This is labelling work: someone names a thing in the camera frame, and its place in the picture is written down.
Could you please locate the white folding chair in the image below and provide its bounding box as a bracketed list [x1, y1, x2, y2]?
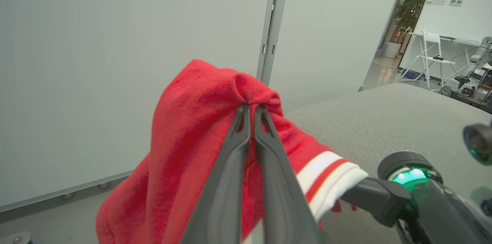
[400, 31, 456, 91]

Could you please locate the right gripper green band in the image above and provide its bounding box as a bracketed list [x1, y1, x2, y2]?
[340, 151, 492, 244]

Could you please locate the red garment with white cuff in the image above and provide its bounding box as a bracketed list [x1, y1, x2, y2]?
[95, 59, 369, 244]

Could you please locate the grey metal floor plate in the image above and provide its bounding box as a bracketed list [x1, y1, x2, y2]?
[0, 231, 33, 244]

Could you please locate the grey metal partition post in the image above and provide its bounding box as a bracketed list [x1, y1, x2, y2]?
[256, 0, 293, 85]

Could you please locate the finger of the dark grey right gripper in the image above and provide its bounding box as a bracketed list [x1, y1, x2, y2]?
[253, 104, 328, 244]

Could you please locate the white plant pot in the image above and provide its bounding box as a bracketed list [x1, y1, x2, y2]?
[382, 41, 402, 59]

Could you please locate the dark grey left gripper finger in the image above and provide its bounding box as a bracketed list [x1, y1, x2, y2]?
[180, 105, 251, 244]

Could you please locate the dark round robot part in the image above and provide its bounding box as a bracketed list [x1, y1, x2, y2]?
[463, 122, 492, 166]

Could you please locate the white table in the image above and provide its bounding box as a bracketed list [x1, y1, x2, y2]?
[409, 32, 485, 83]

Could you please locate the green potted plant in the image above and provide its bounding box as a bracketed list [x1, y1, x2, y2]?
[394, 0, 429, 43]

